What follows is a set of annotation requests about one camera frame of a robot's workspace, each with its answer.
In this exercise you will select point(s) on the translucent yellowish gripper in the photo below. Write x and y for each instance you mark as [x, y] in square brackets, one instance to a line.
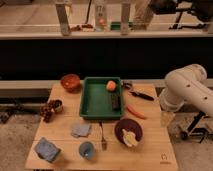
[166, 118]

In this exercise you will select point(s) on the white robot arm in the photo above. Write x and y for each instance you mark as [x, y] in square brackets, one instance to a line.
[185, 85]

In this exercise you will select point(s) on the dark maroon plate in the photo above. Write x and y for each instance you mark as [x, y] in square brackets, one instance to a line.
[129, 125]

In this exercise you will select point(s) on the pale yellow banana toy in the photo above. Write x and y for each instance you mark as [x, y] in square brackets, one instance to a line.
[129, 138]

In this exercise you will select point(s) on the orange peach fruit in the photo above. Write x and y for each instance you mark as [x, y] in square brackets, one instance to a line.
[111, 86]

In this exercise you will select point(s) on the metal fork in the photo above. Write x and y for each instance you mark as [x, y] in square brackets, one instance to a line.
[103, 140]

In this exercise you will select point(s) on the green plastic tray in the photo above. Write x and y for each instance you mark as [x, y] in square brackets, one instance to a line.
[96, 99]

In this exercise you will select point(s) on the small blue cup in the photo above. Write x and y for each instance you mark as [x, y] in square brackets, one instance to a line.
[87, 150]

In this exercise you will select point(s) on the blue grey folded cloth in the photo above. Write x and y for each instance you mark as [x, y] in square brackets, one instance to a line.
[80, 130]

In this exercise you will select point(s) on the orange red bowl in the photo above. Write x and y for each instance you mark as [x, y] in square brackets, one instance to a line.
[70, 82]

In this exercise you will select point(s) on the small metal can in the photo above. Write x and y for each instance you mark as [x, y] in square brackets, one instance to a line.
[58, 106]

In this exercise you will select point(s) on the dark purple grape bunch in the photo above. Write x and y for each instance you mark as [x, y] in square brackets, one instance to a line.
[46, 111]

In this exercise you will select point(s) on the blue sponge block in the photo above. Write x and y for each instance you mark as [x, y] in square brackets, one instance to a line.
[46, 150]

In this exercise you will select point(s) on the black handled tool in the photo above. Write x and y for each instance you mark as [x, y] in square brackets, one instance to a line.
[129, 87]

